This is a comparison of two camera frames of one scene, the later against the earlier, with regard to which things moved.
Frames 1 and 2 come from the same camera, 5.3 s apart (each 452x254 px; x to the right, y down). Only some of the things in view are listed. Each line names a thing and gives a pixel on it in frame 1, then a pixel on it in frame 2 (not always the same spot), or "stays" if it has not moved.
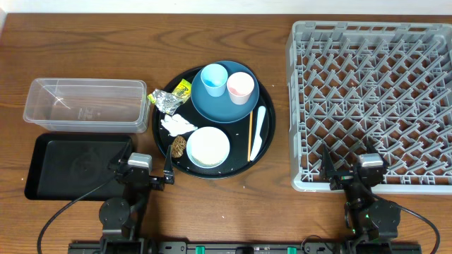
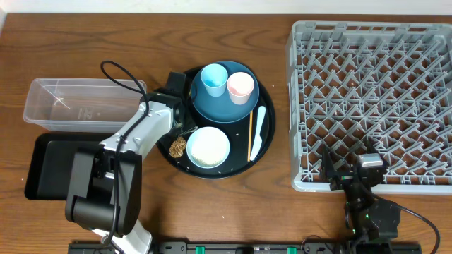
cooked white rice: (207, 147) stays
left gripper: (119, 164) -> (191, 126)
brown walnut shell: (179, 144) stays
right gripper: (328, 171) stays
